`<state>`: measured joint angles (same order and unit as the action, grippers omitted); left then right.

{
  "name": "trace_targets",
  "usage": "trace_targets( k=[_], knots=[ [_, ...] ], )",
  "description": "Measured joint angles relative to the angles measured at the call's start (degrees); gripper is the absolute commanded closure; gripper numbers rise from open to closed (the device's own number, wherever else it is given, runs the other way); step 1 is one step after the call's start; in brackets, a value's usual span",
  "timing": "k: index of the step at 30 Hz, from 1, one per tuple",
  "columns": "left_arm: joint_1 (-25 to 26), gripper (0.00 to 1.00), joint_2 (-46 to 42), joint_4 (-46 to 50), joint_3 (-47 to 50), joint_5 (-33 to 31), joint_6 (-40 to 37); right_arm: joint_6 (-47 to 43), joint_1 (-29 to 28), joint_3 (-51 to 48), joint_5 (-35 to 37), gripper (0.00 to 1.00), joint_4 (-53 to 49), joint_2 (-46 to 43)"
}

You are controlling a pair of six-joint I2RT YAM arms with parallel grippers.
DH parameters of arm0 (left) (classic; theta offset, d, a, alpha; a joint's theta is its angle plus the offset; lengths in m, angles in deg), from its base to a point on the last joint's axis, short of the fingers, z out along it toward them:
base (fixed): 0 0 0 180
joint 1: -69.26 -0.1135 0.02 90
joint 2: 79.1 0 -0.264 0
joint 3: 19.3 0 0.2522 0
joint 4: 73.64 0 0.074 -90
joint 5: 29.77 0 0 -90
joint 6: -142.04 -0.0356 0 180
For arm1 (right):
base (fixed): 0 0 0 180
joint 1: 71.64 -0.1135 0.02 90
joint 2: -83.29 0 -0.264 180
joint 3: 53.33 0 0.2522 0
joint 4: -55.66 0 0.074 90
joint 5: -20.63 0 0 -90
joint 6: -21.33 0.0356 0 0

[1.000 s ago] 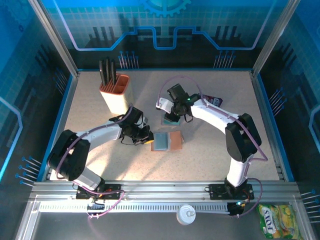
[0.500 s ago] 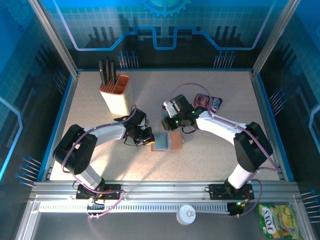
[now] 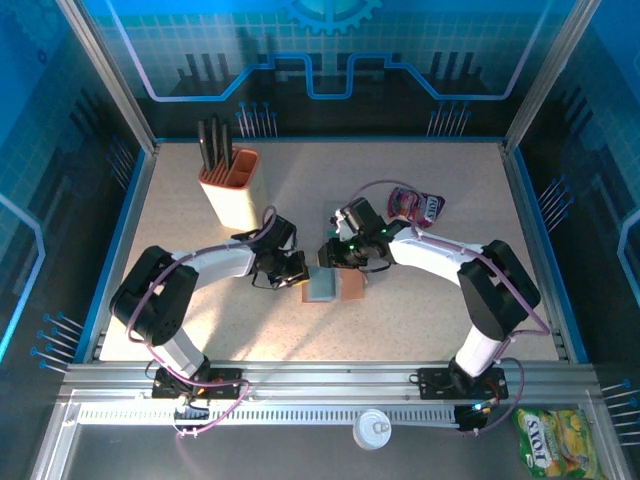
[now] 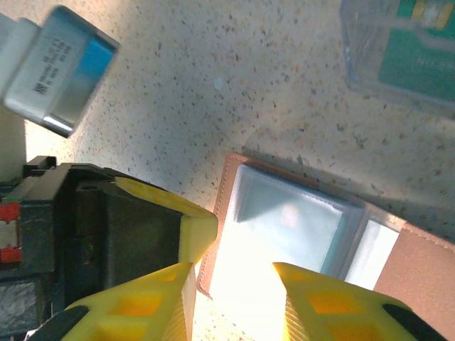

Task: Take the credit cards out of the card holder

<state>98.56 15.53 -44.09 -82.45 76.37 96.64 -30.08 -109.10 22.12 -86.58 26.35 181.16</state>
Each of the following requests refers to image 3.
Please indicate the teal credit card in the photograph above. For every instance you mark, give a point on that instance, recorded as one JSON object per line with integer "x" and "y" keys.
{"x": 332, "y": 233}

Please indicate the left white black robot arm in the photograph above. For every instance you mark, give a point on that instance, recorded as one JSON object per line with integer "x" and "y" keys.
{"x": 220, "y": 262}

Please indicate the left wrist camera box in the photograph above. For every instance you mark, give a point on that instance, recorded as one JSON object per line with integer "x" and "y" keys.
{"x": 277, "y": 232}

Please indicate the aluminium frame rail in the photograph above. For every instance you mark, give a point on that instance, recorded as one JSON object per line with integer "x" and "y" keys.
{"x": 325, "y": 377}

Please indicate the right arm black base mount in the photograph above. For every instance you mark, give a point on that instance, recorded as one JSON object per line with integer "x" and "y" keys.
{"x": 435, "y": 384}

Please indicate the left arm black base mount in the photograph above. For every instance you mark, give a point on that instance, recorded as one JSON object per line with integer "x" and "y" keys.
{"x": 225, "y": 385}

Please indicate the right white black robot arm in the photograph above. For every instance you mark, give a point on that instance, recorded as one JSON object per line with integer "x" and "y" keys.
{"x": 430, "y": 255}

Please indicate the white round lid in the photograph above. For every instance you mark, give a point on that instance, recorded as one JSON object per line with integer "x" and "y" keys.
{"x": 372, "y": 430}

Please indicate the beige orange knife block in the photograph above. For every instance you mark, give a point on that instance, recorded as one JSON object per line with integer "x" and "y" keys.
{"x": 240, "y": 195}

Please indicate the aluminium frame post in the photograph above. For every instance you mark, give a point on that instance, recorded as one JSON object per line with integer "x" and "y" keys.
{"x": 110, "y": 80}
{"x": 545, "y": 80}

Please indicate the purple candy bag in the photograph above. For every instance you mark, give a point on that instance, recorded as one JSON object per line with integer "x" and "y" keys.
{"x": 415, "y": 205}

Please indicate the brown leather card holder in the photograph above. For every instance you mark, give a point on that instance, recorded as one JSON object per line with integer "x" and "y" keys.
{"x": 352, "y": 287}

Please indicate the yellow candy bag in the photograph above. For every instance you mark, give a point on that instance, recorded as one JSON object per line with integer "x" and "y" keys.
{"x": 555, "y": 445}

